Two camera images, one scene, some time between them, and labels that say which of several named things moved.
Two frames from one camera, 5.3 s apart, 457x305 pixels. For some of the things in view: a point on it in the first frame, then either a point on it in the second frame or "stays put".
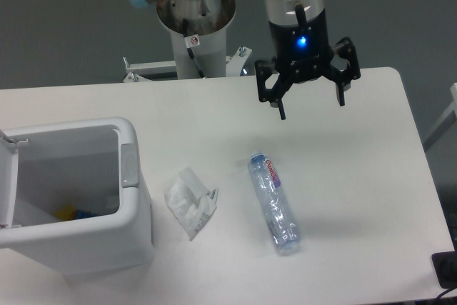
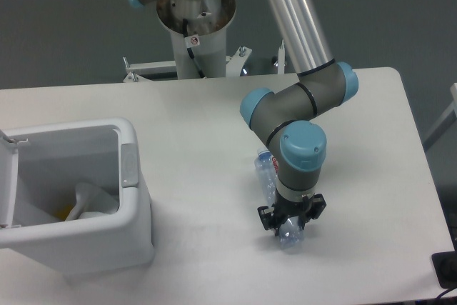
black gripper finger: x=280 y=89 → x=268 y=219
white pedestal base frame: x=138 y=70 stays put
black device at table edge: x=445 y=264 stays put
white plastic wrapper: x=190 y=201 → x=91 y=201
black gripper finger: x=345 y=49 → x=312 y=208
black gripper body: x=302 y=50 → x=283 y=208
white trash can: x=92 y=163 stays put
